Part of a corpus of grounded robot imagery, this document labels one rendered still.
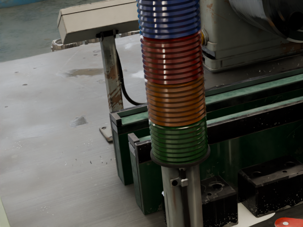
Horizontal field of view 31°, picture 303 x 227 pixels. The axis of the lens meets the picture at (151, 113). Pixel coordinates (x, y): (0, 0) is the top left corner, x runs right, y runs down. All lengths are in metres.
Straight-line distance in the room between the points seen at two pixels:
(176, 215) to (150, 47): 0.20
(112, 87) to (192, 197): 0.55
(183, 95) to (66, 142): 0.66
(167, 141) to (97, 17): 0.54
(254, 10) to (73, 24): 0.42
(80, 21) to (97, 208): 0.35
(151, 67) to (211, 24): 0.89
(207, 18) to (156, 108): 0.90
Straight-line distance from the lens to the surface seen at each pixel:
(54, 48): 3.50
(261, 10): 1.22
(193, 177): 0.60
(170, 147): 0.56
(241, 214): 0.89
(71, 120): 1.27
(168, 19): 0.51
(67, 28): 1.04
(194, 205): 0.62
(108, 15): 1.07
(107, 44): 1.09
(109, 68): 1.11
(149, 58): 0.53
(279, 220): 0.85
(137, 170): 0.87
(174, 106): 0.53
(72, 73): 1.56
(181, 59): 0.52
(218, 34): 1.42
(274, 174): 0.88
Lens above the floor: 1.31
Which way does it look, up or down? 24 degrees down
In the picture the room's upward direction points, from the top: 6 degrees counter-clockwise
